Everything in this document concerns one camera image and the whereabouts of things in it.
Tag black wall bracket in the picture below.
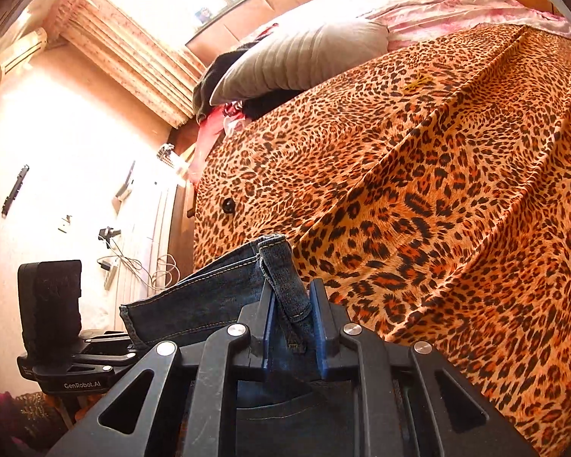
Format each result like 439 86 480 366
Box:
1 164 30 219

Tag red patterned cloth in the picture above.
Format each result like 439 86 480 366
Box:
0 389 77 455

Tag white cable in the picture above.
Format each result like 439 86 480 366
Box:
109 238 177 292

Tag beige pleated curtain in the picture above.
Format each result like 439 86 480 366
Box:
59 0 207 128

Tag white power strip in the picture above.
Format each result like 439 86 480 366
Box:
102 256 121 291

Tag pink satin cloth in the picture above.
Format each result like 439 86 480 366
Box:
190 100 248 186

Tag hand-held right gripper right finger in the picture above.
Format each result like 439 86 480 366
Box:
311 277 539 457

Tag white air conditioner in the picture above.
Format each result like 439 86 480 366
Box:
0 27 48 79

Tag dark cloth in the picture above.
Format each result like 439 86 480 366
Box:
191 42 305 122

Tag pink white quilt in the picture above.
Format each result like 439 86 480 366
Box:
262 0 571 53

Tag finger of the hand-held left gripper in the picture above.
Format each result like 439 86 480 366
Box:
69 334 139 368

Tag leopard print bedspread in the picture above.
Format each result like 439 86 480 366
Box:
190 24 571 457

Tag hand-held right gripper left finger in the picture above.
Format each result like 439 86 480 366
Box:
48 278 276 457

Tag wooden bed frame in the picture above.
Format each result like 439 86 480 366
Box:
166 128 198 267

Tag blue denim pants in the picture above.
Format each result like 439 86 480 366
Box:
120 233 362 457

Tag grey wall bracket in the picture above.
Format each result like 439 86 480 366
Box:
112 159 137 216

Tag grey ribbed pillow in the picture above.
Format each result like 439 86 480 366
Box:
209 19 391 106

